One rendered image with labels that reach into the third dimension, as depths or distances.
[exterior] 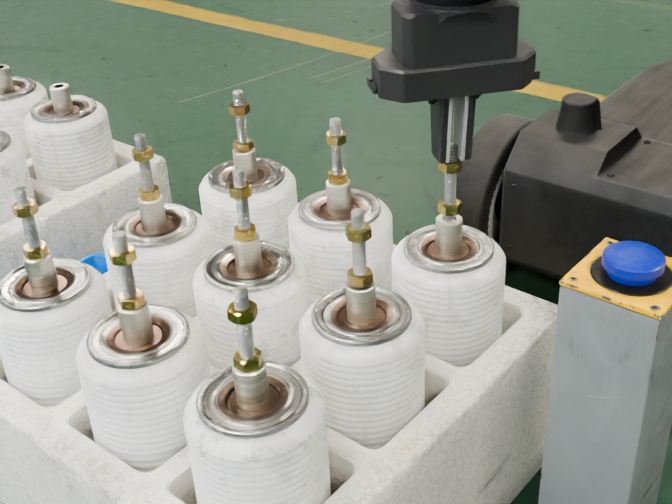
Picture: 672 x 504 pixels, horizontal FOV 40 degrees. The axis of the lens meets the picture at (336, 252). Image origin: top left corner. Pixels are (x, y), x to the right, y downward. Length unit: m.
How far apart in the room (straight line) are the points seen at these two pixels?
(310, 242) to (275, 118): 0.88
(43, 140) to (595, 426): 0.70
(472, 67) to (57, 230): 0.55
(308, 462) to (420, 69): 0.28
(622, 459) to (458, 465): 0.14
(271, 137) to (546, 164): 0.66
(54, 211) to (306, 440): 0.53
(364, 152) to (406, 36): 0.87
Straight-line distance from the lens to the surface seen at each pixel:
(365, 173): 1.45
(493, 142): 1.10
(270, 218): 0.88
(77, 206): 1.07
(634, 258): 0.63
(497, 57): 0.68
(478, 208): 1.09
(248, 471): 0.60
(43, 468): 0.76
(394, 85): 0.67
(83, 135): 1.09
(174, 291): 0.82
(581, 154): 1.05
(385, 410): 0.69
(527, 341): 0.79
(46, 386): 0.78
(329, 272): 0.81
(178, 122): 1.70
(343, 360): 0.66
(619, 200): 1.02
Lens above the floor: 0.65
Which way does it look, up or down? 32 degrees down
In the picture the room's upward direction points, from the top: 3 degrees counter-clockwise
